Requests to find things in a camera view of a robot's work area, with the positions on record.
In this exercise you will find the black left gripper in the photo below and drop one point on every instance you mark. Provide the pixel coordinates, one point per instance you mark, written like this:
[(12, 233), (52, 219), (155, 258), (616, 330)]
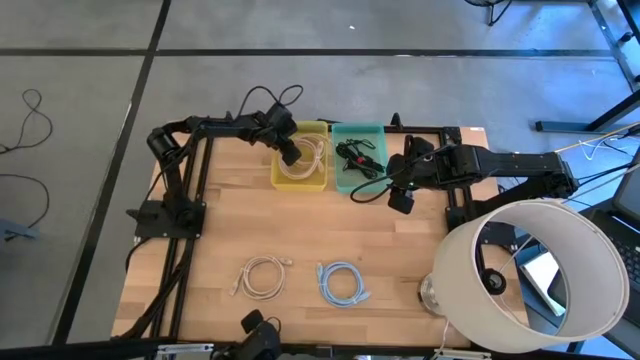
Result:
[(280, 122)]

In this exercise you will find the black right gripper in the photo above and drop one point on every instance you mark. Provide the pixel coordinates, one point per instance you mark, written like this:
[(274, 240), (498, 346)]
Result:
[(425, 170)]

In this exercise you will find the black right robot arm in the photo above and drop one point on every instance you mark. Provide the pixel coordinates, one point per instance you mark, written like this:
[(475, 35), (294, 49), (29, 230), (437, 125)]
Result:
[(515, 165)]

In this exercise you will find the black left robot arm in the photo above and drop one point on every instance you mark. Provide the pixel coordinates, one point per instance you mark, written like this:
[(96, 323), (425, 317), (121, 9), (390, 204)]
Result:
[(225, 129)]

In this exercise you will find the green translucent plastic bin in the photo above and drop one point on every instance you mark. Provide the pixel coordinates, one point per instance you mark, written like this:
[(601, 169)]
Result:
[(360, 187)]

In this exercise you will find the yellow translucent plastic bin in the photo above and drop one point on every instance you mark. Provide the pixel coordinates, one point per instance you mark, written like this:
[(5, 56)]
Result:
[(299, 186)]

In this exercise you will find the table lamp white shade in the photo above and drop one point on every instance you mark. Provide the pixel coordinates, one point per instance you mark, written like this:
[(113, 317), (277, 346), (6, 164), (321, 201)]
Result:
[(460, 280)]

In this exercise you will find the white tablet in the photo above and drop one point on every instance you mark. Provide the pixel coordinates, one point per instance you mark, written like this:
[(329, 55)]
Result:
[(540, 272)]

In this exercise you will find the black stand base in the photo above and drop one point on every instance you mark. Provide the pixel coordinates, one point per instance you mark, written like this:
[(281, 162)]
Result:
[(495, 12)]

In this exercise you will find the black jointed device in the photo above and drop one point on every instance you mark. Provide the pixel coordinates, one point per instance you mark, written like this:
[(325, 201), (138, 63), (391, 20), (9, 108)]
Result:
[(260, 340)]

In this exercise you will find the black laptop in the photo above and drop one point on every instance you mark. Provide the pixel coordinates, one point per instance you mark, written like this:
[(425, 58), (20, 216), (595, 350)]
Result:
[(631, 260)]

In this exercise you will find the black rig beam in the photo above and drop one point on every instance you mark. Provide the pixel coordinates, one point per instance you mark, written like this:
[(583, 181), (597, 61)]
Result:
[(75, 350)]

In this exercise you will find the black frame clamp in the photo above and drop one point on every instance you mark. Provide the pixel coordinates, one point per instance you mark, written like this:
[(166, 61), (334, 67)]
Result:
[(396, 121)]

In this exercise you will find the black aluminium table frame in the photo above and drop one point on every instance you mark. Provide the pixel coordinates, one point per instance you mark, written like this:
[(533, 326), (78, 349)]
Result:
[(430, 130)]

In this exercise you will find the black neighbouring table frame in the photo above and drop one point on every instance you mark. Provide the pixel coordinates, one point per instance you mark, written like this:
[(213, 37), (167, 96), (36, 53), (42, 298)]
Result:
[(560, 126)]

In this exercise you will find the silver metal bracket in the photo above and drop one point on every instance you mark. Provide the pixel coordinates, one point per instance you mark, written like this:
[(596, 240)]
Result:
[(465, 355), (185, 348)]

